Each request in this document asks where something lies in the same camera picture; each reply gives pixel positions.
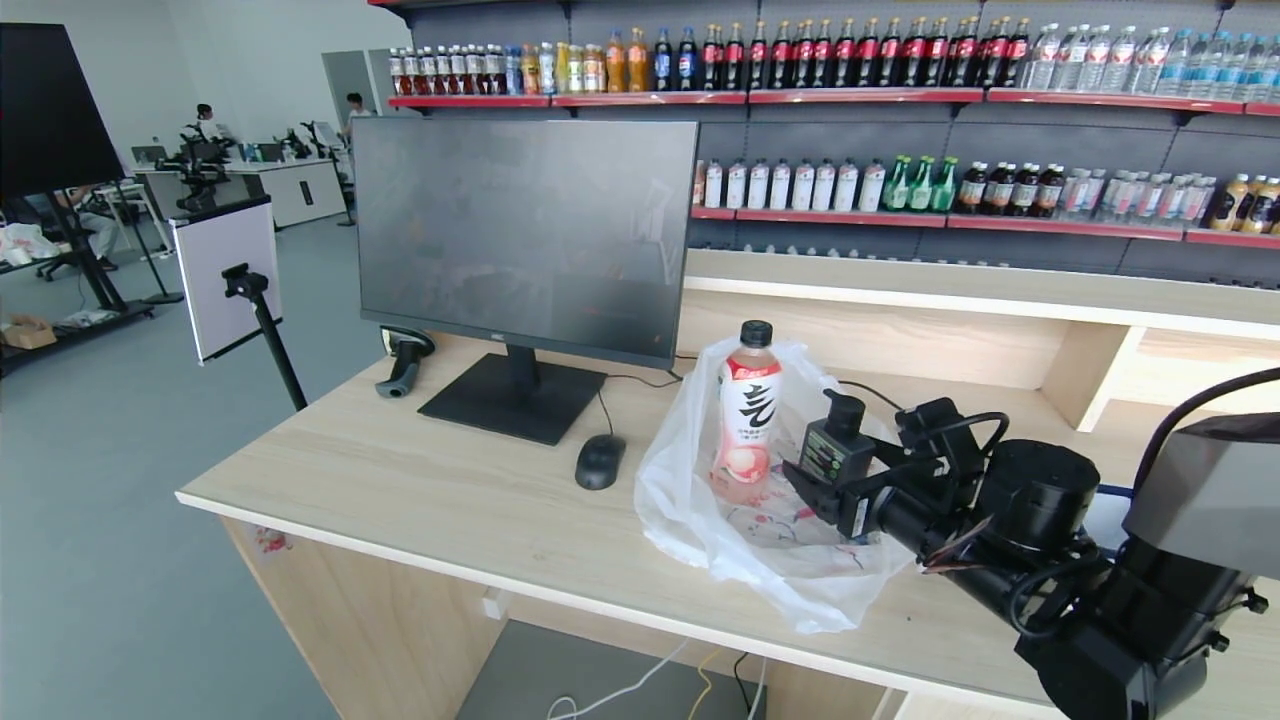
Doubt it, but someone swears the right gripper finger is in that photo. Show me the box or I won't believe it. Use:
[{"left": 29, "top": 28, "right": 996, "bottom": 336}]
[{"left": 782, "top": 457, "right": 859, "bottom": 541}]

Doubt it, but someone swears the clear plastic shopping bag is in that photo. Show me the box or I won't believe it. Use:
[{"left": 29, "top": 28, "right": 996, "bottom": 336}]
[{"left": 633, "top": 337, "right": 917, "bottom": 635}]

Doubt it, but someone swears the white desk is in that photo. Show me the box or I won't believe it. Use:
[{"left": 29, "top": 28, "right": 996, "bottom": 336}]
[{"left": 132, "top": 157, "right": 349, "bottom": 230}]

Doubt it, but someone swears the yellow cable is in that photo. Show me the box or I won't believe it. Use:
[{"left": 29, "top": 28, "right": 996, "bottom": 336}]
[{"left": 686, "top": 648, "right": 725, "bottom": 720}]

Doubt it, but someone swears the large black display on stand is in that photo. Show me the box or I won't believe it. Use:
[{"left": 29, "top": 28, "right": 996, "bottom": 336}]
[{"left": 0, "top": 22, "right": 157, "bottom": 376}]

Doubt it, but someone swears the white panel board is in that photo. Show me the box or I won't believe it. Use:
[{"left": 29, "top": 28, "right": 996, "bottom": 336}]
[{"left": 167, "top": 195, "right": 284, "bottom": 364}]

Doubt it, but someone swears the white plastic bag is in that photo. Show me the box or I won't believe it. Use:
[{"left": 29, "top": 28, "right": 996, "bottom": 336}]
[{"left": 0, "top": 222, "right": 62, "bottom": 267}]

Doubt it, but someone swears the cardboard box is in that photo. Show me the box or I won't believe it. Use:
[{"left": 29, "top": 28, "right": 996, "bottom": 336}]
[{"left": 0, "top": 314, "right": 59, "bottom": 351}]

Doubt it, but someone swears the black tripod stand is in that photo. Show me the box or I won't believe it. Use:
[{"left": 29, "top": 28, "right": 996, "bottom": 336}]
[{"left": 221, "top": 262, "right": 309, "bottom": 413}]

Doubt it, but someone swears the black computer mouse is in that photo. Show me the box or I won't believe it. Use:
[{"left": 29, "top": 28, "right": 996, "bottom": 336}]
[{"left": 575, "top": 433, "right": 628, "bottom": 491}]

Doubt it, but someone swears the black shop shelf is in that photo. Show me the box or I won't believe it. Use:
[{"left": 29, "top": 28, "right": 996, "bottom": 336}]
[{"left": 368, "top": 0, "right": 1280, "bottom": 293}]

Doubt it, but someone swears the pink drink bottle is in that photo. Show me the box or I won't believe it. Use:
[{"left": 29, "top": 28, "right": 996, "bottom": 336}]
[{"left": 710, "top": 320, "right": 785, "bottom": 505}]

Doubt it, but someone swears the black computer monitor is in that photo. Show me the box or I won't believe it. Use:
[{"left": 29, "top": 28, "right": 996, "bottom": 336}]
[{"left": 350, "top": 116, "right": 701, "bottom": 447}]

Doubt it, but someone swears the row of bottles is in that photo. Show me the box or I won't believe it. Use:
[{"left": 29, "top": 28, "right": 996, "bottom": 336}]
[
  {"left": 387, "top": 15, "right": 1280, "bottom": 105},
  {"left": 692, "top": 241, "right": 1280, "bottom": 265},
  {"left": 691, "top": 154, "right": 1280, "bottom": 237}
]

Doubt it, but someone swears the dark bottle with green label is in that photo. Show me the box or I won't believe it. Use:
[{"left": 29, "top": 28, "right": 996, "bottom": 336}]
[{"left": 799, "top": 389, "right": 883, "bottom": 493}]

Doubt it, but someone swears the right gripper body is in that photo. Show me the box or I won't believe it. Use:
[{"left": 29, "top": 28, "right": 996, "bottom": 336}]
[{"left": 848, "top": 468, "right": 989, "bottom": 563}]

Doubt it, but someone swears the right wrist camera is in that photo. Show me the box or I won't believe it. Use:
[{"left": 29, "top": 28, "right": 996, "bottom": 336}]
[{"left": 893, "top": 397, "right": 989, "bottom": 491}]

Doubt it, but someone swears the black handheld barcode scanner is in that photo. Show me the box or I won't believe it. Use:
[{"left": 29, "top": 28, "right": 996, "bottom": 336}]
[{"left": 375, "top": 328, "right": 437, "bottom": 400}]

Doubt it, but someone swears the wooden counter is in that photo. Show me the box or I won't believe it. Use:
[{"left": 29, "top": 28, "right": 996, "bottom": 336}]
[{"left": 175, "top": 249, "right": 1280, "bottom": 720}]

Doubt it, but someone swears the white cable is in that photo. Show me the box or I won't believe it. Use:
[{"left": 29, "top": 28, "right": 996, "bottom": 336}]
[{"left": 544, "top": 638, "right": 693, "bottom": 720}]

